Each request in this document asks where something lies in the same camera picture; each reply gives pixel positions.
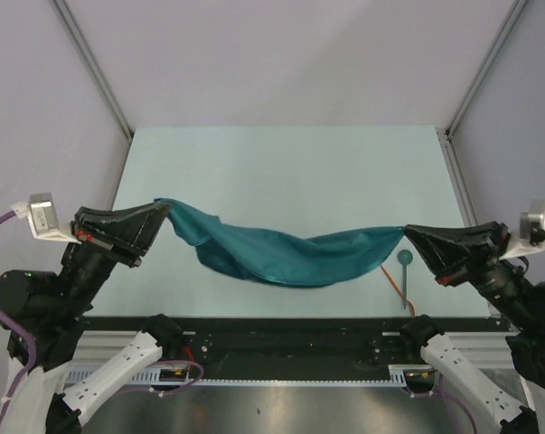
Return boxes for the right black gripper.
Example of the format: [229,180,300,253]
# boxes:
[399,215,540,326]

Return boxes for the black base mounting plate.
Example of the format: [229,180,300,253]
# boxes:
[75,316,512,383]

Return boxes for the teal satin napkin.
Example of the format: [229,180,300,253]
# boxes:
[155,198,404,288]

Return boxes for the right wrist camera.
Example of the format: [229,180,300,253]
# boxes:
[501,199,545,259]

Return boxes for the left aluminium frame post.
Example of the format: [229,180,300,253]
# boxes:
[50,0,135,144]

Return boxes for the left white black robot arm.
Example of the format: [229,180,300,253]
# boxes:
[0,202,183,433]

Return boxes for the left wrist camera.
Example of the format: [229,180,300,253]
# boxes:
[10,193,80,243]

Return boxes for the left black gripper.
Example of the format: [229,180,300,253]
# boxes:
[61,197,176,314]

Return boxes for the white slotted cable duct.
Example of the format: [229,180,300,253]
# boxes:
[67,364,436,388]

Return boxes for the orange plastic knife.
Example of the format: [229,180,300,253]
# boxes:
[380,265,416,317]

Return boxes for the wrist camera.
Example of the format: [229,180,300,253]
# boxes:
[501,199,545,259]
[10,193,80,243]

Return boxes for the teal plastic spoon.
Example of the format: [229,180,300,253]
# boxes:
[397,249,413,311]

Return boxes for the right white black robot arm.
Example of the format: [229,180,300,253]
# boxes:
[399,212,545,433]

